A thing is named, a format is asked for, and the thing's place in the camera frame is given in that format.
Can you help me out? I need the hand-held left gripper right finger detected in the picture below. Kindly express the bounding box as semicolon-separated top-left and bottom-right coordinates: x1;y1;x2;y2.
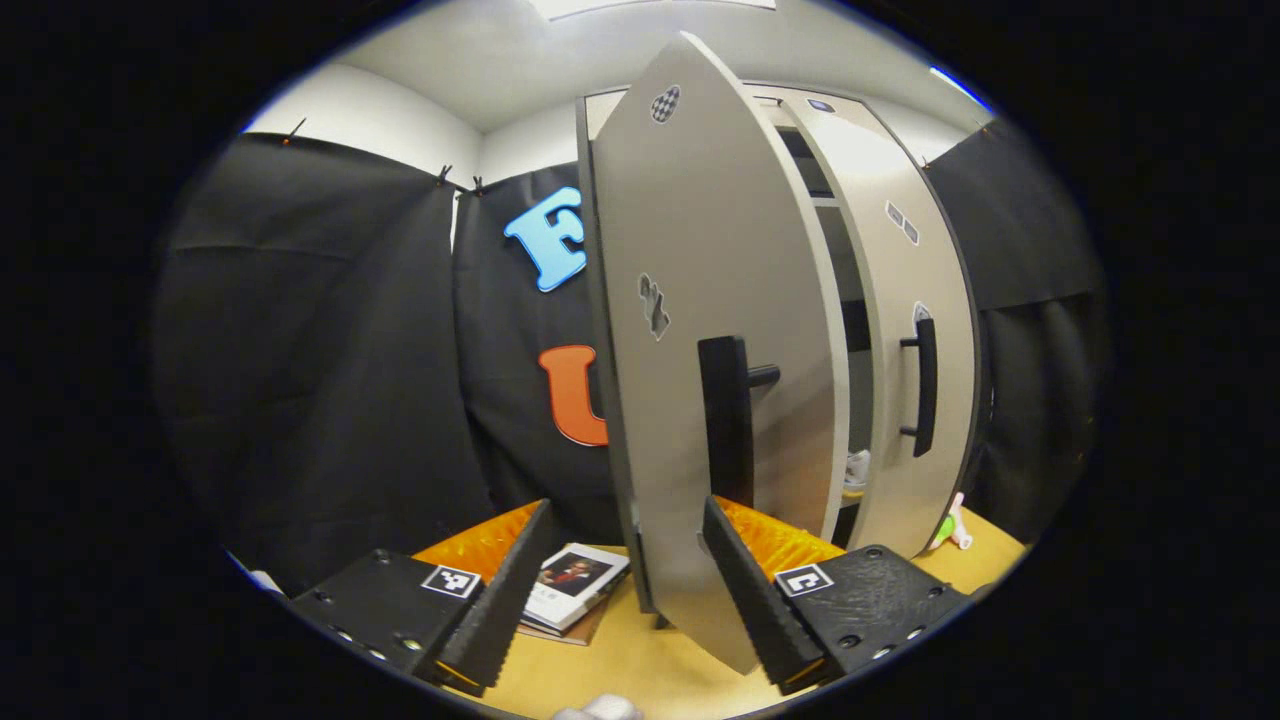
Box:
700;495;973;698

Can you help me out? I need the black door handle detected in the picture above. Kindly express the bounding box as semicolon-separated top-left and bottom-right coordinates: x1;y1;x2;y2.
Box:
697;335;781;509
898;318;939;459

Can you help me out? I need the white rounded object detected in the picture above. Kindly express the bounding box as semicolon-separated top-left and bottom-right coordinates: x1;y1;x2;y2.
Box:
553;695;643;720

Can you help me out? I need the green plush toy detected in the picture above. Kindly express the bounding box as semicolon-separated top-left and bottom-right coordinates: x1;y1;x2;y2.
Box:
928;492;973;551

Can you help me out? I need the portrait cover book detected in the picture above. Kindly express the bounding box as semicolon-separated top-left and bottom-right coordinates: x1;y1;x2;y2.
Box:
520;543;633;633

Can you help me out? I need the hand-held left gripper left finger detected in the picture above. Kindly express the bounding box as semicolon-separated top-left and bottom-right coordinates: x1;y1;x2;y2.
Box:
290;498;553;698

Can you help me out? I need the ceiling light panel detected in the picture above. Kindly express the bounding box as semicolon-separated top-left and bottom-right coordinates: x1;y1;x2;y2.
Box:
530;0;776;21

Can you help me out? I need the white and grey shoe cabinet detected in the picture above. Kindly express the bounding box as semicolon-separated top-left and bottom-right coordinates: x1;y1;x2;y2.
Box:
575;85;986;561

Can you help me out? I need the white shoe cabinet door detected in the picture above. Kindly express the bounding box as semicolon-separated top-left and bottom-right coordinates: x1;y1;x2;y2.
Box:
575;30;851;676
770;95;983;561

